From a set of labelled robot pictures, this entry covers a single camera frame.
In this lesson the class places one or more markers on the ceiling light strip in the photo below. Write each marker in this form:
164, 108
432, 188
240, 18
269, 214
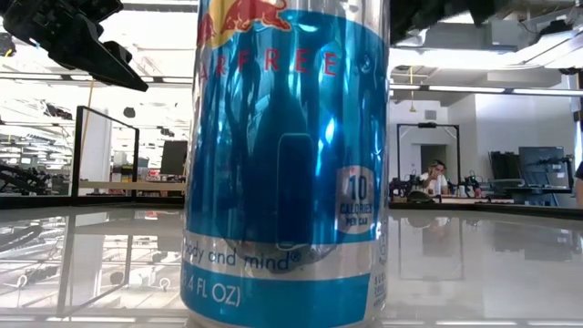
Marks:
464, 88

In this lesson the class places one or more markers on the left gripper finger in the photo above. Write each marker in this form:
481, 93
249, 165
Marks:
100, 59
122, 51

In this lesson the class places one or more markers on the blue silver Red Bull can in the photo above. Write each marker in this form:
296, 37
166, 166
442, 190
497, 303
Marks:
282, 159

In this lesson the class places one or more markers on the black round ceiling fixture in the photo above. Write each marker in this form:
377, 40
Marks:
129, 112

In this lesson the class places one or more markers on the yellow hanging pendant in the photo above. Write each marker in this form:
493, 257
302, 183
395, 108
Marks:
412, 108

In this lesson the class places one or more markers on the black metal table frame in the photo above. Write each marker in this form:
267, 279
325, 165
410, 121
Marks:
45, 202

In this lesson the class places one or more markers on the person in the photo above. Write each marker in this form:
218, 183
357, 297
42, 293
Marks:
435, 181
579, 182

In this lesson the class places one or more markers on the dark computer monitor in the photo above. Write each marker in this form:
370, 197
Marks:
174, 157
542, 157

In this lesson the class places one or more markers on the black background robot arm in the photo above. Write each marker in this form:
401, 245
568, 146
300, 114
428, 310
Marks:
401, 187
23, 180

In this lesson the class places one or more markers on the black desk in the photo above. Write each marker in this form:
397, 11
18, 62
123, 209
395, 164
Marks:
528, 190

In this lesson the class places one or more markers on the black metal gantry frame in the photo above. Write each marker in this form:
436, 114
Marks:
428, 125

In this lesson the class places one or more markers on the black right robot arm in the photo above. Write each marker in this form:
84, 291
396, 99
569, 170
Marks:
437, 16

